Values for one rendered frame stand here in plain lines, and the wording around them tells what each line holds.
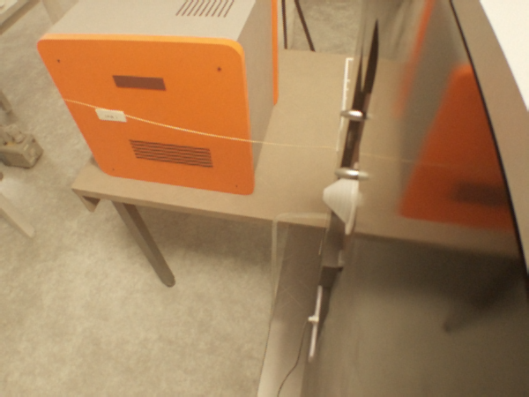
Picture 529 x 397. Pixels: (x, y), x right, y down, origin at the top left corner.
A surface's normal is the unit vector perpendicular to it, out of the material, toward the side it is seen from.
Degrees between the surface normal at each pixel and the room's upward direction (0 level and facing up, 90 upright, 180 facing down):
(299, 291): 0
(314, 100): 0
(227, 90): 90
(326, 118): 0
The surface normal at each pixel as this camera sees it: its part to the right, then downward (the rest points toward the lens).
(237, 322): -0.04, -0.61
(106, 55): -0.19, 0.78
